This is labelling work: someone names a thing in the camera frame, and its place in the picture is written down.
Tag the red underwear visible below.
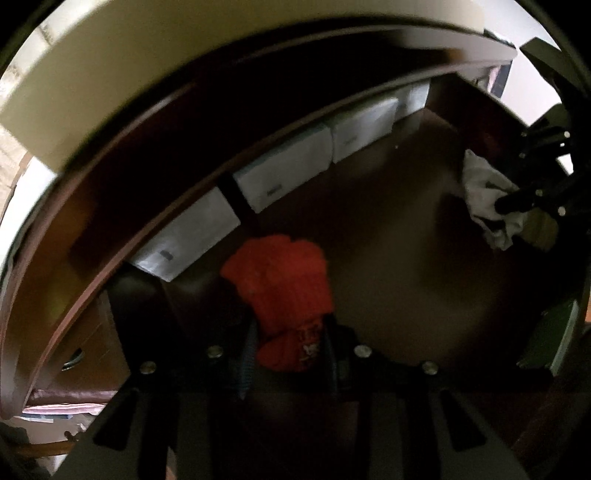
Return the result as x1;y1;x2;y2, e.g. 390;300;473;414
220;233;336;372

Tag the grey white underwear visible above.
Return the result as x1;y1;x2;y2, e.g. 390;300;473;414
462;149;527;251

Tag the white box in drawer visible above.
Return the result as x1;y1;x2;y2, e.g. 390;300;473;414
233;124;332;213
394;80;431;121
327;97;399;163
130;188;240;282

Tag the phone on right gripper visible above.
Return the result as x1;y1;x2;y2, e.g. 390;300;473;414
519;38;581;93

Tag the dark wooden dresser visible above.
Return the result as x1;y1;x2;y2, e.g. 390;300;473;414
0;22;591;458

